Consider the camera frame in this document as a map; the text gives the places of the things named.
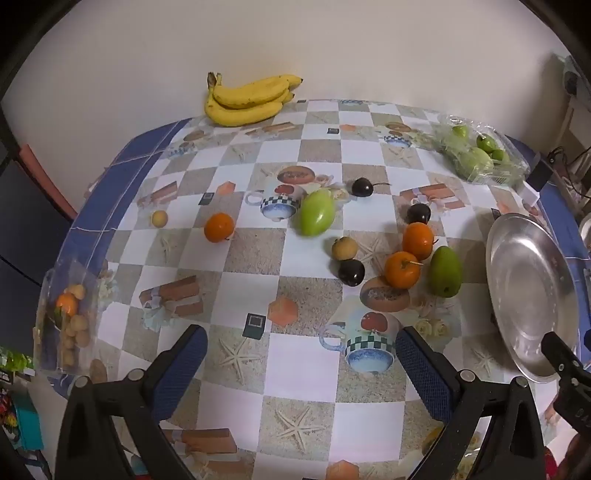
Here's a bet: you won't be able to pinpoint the bunch of longans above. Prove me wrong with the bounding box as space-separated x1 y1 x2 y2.
60 284 92 367

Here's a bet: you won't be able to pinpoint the yellow banana bunch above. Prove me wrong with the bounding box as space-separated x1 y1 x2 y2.
204 71 304 128

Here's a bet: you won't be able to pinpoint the dark plum with stem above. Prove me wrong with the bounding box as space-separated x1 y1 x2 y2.
352 178 391 199

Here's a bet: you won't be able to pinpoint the black charger adapter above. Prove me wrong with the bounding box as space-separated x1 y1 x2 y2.
529 153 556 193

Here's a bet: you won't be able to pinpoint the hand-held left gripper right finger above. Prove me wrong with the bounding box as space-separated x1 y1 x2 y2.
395 326 549 480

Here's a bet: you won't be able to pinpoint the green mango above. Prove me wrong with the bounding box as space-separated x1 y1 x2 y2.
429 246 463 298
299 188 336 238

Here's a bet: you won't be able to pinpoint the clear plastic clamshell container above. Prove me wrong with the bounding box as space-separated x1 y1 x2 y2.
428 113 533 186

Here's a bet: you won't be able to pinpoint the brown sapodilla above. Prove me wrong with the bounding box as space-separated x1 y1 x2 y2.
331 236 359 260

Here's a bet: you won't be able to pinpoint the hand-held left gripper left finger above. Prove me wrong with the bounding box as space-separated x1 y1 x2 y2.
54 324 209 480

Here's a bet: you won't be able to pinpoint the checkered printed table cover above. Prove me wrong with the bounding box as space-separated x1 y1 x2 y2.
60 98 578 480

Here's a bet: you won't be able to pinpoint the clear plastic bag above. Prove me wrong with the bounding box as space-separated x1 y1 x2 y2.
34 262 110 376

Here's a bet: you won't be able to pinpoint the round metal plate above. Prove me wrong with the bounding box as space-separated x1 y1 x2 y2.
485 212 581 385

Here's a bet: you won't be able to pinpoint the green apples in container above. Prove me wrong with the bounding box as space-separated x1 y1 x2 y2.
443 124 511 181

